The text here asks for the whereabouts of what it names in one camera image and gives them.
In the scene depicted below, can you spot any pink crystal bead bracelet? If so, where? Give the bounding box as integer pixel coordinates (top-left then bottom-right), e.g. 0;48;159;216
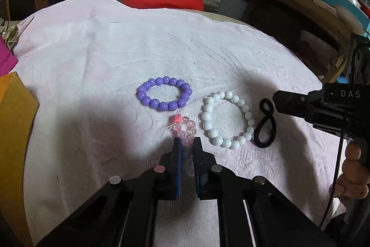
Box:
168;114;198;148

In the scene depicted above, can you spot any right hand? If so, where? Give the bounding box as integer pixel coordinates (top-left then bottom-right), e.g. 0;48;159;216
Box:
334;142;369;207

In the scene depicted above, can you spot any wooden side table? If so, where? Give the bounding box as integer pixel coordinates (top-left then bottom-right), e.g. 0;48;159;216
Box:
241;0;352;83

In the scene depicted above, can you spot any pink white towel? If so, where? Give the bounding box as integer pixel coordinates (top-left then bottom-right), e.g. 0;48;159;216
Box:
14;0;338;243

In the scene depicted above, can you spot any teal box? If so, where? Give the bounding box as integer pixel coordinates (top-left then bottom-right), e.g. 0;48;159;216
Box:
321;0;369;38

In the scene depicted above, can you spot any orange cardboard box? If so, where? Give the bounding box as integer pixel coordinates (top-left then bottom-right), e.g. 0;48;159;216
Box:
1;72;39;246

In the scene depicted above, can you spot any magenta cloth pouch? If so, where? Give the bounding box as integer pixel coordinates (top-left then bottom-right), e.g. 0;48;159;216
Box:
0;37;18;76

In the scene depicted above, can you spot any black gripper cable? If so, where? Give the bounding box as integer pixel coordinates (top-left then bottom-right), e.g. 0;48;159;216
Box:
317;130;346;229

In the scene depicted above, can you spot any white bead bracelet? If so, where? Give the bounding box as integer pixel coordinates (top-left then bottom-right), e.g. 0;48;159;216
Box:
200;90;256;150

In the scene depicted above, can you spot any black hair tie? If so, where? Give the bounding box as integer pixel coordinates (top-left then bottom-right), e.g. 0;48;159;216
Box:
253;98;278;149

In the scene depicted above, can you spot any purple bead bracelet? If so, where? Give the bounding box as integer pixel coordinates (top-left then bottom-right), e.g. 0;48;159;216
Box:
136;76;193;112

